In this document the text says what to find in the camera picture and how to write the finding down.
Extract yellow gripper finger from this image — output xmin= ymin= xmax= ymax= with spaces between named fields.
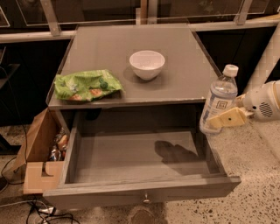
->
xmin=207 ymin=107 xmax=253 ymax=130
xmin=234 ymin=94 xmax=245 ymax=108

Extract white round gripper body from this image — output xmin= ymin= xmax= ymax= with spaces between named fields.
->
xmin=243 ymin=81 xmax=277 ymax=122

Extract clear plastic water bottle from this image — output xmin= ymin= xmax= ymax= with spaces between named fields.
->
xmin=199 ymin=64 xmax=239 ymax=135

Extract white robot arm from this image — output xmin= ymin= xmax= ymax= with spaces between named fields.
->
xmin=208 ymin=80 xmax=280 ymax=129

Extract metal drawer knob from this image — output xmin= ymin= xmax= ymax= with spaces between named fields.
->
xmin=143 ymin=193 xmax=151 ymax=204

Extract open grey top drawer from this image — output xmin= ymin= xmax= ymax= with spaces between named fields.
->
xmin=44 ymin=112 xmax=241 ymax=209

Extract grey wooden cabinet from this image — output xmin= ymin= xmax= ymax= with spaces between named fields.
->
xmin=45 ymin=24 xmax=233 ymax=138

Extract white ceramic bowl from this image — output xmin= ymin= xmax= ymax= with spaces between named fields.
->
xmin=129 ymin=50 xmax=165 ymax=81

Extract green snack bag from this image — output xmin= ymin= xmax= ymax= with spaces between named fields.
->
xmin=54 ymin=69 xmax=123 ymax=102

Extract snack packets in box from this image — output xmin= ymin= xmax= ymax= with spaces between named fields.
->
xmin=48 ymin=128 xmax=68 ymax=161

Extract brown cardboard box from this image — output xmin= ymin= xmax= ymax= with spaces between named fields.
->
xmin=12 ymin=108 xmax=64 ymax=194

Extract white cylindrical post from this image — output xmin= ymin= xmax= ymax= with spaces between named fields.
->
xmin=243 ymin=23 xmax=280 ymax=94

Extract black floor cables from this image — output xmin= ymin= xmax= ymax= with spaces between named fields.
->
xmin=0 ymin=125 xmax=81 ymax=224

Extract metal railing frame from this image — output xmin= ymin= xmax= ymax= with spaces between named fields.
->
xmin=0 ymin=0 xmax=280 ymax=44

